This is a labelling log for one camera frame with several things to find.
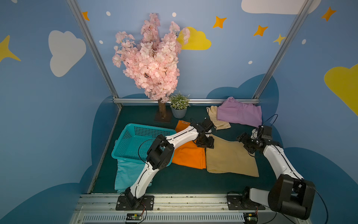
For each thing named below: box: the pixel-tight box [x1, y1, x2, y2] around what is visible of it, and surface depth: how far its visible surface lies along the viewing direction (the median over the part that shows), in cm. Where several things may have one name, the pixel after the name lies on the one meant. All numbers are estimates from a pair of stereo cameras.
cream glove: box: [206, 105, 232, 131], surface depth 113 cm
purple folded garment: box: [216, 96, 263, 128], surface depth 117 cm
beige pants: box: [205, 133, 260, 178], surface depth 90 cm
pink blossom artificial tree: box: [111, 12, 191, 123], surface depth 69 cm
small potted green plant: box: [168, 91, 192, 119], surface depth 105 cm
